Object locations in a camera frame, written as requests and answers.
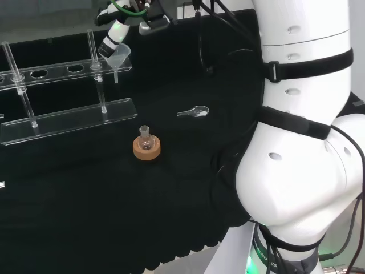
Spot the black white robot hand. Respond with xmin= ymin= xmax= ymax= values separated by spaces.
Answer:
xmin=95 ymin=0 xmax=152 ymax=59

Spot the translucent plastic funnel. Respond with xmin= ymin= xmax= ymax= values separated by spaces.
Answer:
xmin=106 ymin=42 xmax=132 ymax=84

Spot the clear funnel stand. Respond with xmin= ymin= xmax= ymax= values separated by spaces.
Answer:
xmin=0 ymin=29 xmax=139 ymax=146

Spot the clear glass weighing funnel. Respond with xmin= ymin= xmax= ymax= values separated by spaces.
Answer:
xmin=176 ymin=104 xmax=210 ymax=118

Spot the small round-bottom glass flask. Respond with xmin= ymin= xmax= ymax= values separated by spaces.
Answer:
xmin=139 ymin=125 xmax=155 ymax=151

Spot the black bench cloth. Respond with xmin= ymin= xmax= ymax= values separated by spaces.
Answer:
xmin=0 ymin=8 xmax=265 ymax=271

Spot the white mounting plate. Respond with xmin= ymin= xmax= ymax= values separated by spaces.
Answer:
xmin=204 ymin=221 xmax=257 ymax=274

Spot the green cable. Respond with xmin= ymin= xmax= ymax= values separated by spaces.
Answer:
xmin=109 ymin=0 xmax=149 ymax=15

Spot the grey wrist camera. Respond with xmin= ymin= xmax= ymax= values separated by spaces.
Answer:
xmin=139 ymin=14 xmax=171 ymax=35

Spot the black cable with plug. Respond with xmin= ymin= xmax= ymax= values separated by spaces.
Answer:
xmin=192 ymin=0 xmax=214 ymax=74

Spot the brown cork ring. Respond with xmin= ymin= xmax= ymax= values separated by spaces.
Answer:
xmin=132 ymin=134 xmax=161 ymax=162

